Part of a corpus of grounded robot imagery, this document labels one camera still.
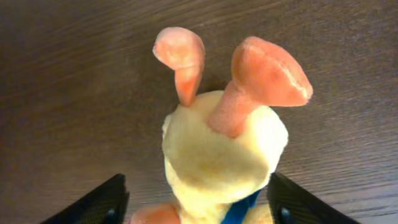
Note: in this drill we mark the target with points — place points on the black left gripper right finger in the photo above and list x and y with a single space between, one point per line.
291 204

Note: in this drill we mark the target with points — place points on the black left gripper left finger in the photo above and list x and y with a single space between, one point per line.
106 204

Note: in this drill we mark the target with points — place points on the yellow plush bunny toy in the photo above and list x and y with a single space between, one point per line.
221 147

